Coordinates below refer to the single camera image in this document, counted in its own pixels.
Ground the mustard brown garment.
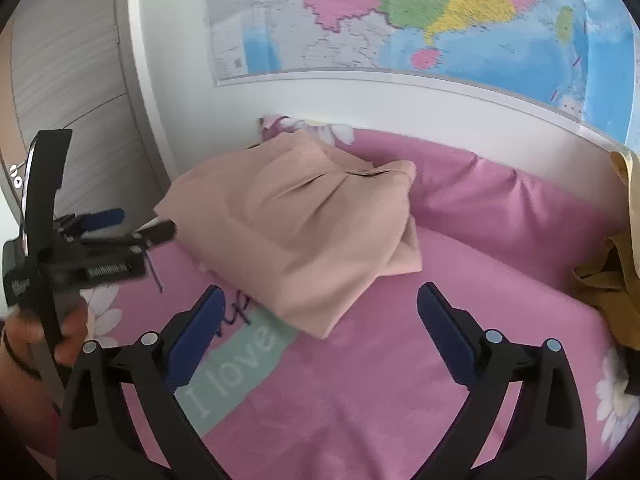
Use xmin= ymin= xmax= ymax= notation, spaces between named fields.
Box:
xmin=571 ymin=232 xmax=640 ymax=352

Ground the cream garment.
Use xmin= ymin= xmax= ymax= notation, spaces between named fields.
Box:
xmin=609 ymin=149 xmax=640 ymax=281

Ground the grey wood grain wardrobe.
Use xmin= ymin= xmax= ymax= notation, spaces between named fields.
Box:
xmin=10 ymin=0 xmax=173 ymax=221

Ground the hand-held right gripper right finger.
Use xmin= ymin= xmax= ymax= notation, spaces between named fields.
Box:
xmin=416 ymin=282 xmax=588 ymax=480

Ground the dusty pink garment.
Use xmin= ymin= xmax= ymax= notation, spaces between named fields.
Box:
xmin=152 ymin=130 xmax=423 ymax=340

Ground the pink floral bedsheet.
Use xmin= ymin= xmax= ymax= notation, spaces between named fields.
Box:
xmin=80 ymin=115 xmax=640 ymax=480

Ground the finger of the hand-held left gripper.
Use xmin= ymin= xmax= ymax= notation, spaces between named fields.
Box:
xmin=55 ymin=208 xmax=126 ymax=233
xmin=81 ymin=220 xmax=177 ymax=257

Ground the colourful wall map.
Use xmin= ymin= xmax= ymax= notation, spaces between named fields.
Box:
xmin=202 ymin=0 xmax=640 ymax=153

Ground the person's left hand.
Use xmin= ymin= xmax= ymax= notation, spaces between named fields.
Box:
xmin=0 ymin=300 xmax=90 ymax=377

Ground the person's left forearm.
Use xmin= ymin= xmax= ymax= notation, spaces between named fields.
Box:
xmin=0 ymin=350 xmax=63 ymax=423

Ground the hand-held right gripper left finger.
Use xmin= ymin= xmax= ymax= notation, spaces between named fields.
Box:
xmin=56 ymin=284 xmax=231 ymax=480

